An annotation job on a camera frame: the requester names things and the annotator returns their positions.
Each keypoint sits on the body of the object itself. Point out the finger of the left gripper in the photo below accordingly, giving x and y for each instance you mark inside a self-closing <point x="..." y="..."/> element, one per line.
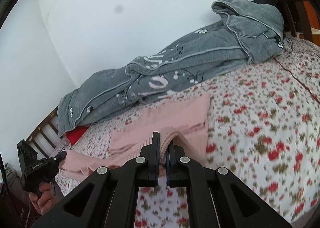
<point x="59" y="159"/>

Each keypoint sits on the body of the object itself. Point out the grey floral quilt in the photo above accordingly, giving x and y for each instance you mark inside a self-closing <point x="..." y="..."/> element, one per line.
<point x="247" y="33"/>

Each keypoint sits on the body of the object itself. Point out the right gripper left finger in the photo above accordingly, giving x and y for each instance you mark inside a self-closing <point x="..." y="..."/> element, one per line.
<point x="108" y="197"/>

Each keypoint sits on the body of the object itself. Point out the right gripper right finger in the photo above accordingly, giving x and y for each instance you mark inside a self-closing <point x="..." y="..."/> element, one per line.
<point x="217" y="197"/>

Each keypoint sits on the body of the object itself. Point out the floral bed sheet mattress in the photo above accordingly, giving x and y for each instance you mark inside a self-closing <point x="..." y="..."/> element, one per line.
<point x="263" y="125"/>

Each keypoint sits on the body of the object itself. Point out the pink knit sweater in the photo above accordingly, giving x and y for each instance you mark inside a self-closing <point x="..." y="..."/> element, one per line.
<point x="183" y="123"/>

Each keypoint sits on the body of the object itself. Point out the wooden bed headboard rail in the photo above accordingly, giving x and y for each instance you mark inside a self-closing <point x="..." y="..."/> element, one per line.
<point x="45" y="137"/>

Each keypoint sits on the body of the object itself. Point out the red pillow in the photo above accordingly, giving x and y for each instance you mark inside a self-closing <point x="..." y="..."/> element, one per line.
<point x="74" y="135"/>

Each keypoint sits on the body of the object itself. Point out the person's left hand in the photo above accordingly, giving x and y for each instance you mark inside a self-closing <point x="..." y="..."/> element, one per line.
<point x="46" y="201"/>

